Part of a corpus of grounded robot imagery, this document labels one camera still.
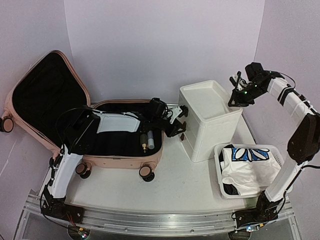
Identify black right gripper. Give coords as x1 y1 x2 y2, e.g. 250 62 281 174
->
227 82 265 107

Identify small white tube bottle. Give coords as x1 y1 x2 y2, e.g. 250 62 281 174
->
147 130 155 150

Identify white three-drawer storage cabinet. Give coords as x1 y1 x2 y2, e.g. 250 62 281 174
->
178 80 243 163

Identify frosted gold-capped cosmetic bottle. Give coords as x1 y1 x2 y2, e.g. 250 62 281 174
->
140 133 148 153

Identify white garment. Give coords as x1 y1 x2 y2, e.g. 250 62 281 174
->
221 144 281 197

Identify dark denim jeans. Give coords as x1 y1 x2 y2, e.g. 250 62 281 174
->
218 152 238 196

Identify pink hard-shell suitcase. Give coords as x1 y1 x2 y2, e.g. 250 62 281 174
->
0 49 166 181

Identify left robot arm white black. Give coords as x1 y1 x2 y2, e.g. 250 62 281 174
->
40 99 189 223

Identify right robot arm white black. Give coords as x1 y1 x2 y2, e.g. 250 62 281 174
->
228 69 320 227

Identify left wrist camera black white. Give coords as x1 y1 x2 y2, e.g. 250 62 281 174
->
147 97 189 124

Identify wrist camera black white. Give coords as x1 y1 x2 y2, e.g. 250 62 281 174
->
147 97 189 124
229 62 264 91

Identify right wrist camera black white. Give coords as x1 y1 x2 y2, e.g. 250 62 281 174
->
229 62 264 91

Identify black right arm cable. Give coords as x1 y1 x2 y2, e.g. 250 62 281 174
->
278 72 297 90

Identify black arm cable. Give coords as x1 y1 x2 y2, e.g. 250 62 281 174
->
38 106 88 231
278 72 297 90

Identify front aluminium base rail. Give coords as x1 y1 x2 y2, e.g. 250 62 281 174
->
13 190 299 240

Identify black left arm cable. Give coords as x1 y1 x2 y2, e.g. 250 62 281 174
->
38 106 88 231

